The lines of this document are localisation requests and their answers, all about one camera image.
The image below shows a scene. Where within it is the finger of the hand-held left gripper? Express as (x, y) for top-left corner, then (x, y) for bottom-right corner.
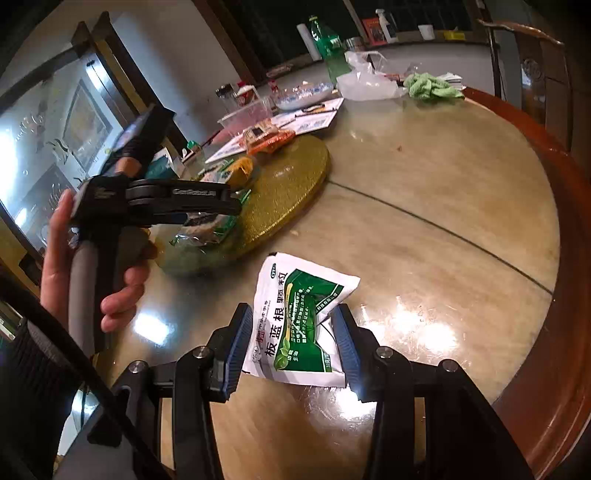
(128, 178), (243, 215)
(136, 210), (232, 228)

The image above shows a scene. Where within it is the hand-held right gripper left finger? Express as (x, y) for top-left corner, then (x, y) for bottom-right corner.
(88, 302), (254, 480)

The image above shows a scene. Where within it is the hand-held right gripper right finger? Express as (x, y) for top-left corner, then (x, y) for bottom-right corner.
(330, 305), (532, 480)

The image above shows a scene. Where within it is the green beige snack packet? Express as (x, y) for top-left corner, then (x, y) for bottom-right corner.
(171, 210), (238, 252)

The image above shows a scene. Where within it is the white printed snack packet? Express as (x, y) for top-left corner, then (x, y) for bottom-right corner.
(198, 159), (241, 183)

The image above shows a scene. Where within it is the white green sachet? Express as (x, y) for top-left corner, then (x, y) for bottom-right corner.
(242, 251), (361, 387)

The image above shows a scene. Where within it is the gold snack packet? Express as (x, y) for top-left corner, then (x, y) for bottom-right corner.
(231, 157), (257, 188)

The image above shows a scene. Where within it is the orange snack packet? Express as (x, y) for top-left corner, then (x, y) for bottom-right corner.
(245, 124), (296, 155)

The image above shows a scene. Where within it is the person's left forearm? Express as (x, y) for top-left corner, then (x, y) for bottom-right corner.
(0, 295), (93, 480)

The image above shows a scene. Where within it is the person's left hand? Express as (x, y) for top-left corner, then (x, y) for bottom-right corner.
(41, 189), (158, 333)

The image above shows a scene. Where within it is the green tissue box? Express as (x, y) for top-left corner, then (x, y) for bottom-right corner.
(148, 148), (183, 181)

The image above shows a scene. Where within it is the gold round turntable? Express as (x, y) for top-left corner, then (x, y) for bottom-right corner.
(157, 134), (331, 278)

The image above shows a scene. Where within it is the clear plastic container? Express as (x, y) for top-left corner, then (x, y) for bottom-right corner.
(217, 97), (278, 134)

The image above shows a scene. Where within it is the printed leaflet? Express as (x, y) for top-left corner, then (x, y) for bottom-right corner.
(205, 98), (345, 163)

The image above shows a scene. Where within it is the blue white bowl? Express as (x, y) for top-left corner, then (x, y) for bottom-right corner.
(274, 83), (335, 110)

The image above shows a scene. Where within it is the green plastic bottle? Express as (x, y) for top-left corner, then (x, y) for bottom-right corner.
(309, 16), (352, 84)

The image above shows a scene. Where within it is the white plastic bag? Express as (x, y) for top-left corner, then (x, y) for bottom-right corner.
(337, 51), (409, 101)

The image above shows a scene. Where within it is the red box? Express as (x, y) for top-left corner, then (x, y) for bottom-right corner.
(362, 18), (386, 45)

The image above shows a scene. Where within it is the green cloth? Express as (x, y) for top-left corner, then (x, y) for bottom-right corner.
(405, 73), (465, 101)

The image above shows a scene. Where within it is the wooden chair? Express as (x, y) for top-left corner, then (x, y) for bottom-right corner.
(478, 18), (571, 153)

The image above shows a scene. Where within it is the framed wall painting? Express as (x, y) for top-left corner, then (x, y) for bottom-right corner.
(62, 78), (114, 171)

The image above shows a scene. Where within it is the black cable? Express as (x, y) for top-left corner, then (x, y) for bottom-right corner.
(0, 272), (174, 480)

